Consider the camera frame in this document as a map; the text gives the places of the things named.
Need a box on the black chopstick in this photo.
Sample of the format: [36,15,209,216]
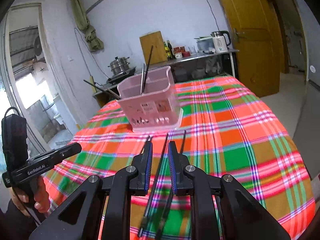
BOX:
[84,80,121,100]
[154,129,187,240]
[137,133,169,238]

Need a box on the steel kitchen counter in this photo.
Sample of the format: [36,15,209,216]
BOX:
[150,49,239,83]

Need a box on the left hand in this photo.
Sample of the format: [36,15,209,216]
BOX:
[8,176,50,217]

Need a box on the black chopstick on table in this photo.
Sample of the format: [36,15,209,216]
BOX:
[154,129,187,240]

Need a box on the plaid tablecloth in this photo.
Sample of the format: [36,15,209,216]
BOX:
[44,76,316,239]

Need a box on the light bamboo chopstick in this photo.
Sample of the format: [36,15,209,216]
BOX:
[141,135,152,154]

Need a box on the induction cooker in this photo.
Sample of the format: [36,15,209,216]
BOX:
[107,67,136,84]

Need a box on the pink plastic utensil basket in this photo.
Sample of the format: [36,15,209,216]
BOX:
[117,66,183,132]

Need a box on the stainless steel steamer pot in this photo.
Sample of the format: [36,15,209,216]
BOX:
[108,57,130,75]

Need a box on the green hanging cloth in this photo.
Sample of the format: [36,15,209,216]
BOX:
[71,0,104,51]

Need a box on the grey utensil in basket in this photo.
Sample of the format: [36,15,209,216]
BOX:
[140,64,145,95]

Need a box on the dark chopstick in basket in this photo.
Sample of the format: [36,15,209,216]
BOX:
[141,45,153,94]

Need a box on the red seasoning jar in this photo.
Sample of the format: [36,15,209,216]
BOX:
[174,47,185,59]

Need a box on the white electric kettle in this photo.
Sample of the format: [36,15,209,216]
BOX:
[211,31,232,53]

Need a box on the dark oil bottle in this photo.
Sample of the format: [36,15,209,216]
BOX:
[167,40,175,59]

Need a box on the wooden cutting board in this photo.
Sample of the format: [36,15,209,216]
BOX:
[139,31,168,65]

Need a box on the wooden door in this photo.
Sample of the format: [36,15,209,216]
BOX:
[220,0,284,97]

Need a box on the silver refrigerator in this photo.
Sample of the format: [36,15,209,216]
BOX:
[306,15,319,86]

